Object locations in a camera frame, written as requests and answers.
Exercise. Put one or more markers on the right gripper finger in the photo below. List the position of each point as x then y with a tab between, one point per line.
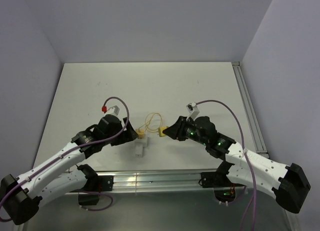
173	129
172	134

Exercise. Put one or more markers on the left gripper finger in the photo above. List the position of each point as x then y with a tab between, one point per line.
129	130
120	140

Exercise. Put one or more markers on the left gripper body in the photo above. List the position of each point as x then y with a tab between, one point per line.
124	134

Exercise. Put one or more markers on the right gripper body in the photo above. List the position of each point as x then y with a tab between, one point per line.
182	133

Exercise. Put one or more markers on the orange USB charger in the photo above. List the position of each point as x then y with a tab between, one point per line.
140	133

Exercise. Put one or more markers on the small yellow plug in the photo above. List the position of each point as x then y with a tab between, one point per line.
160	131

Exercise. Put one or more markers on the white cube power socket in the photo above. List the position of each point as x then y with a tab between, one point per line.
142	142

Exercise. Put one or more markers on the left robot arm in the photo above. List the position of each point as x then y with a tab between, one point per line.
22	196

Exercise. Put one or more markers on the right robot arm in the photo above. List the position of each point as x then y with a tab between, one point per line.
287	184

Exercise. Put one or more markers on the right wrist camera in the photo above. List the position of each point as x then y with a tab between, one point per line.
193	111

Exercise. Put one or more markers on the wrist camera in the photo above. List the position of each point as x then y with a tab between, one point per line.
193	111
113	110

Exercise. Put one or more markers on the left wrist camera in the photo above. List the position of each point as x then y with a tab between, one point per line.
113	110

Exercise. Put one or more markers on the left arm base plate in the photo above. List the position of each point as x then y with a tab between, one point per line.
105	183

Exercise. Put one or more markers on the aluminium front rail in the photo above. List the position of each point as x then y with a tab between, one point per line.
155	181

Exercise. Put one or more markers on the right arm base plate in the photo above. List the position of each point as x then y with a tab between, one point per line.
214	179

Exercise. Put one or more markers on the aluminium side rail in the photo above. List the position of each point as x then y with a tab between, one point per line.
255	130

